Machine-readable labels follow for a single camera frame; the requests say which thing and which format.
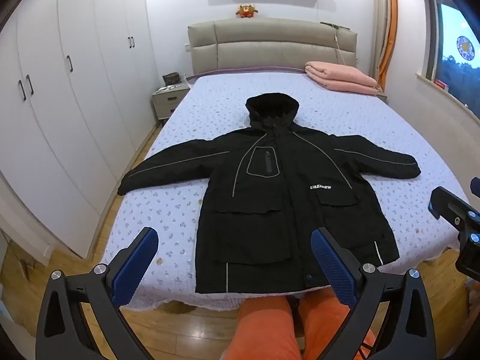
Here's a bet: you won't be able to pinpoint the round window sticker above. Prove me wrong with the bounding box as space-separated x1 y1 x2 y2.
455 35 477 61

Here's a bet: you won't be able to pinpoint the beige padded headboard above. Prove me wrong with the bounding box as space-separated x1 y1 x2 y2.
187 18 358 78

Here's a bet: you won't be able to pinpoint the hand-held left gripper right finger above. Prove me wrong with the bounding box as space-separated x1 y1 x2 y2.
310 227 437 360

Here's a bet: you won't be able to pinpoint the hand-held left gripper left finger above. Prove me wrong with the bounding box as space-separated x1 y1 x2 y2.
35 227 160 360

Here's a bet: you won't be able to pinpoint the white cable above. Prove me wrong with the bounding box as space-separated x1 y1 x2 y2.
333 26 348 65

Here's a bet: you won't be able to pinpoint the white wardrobe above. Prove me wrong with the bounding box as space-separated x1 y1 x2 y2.
0 0 161 259

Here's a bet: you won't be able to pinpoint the folded pink blanket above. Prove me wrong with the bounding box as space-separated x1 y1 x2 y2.
304 61 384 96

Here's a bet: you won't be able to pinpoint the orange pants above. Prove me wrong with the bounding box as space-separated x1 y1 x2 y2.
225 288 376 360

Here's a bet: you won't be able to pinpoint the bed with floral quilted cover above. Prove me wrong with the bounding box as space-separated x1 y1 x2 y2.
100 71 472 311

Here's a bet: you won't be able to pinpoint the black hooded jacket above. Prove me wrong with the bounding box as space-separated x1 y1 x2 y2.
117 93 421 295

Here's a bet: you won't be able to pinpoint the orange and white curtain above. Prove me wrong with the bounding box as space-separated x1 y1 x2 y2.
373 0 399 91

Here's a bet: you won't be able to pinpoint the grey nightstand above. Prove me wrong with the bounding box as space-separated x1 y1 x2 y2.
151 82 192 127

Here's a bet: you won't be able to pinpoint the window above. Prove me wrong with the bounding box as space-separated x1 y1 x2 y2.
421 0 480 118

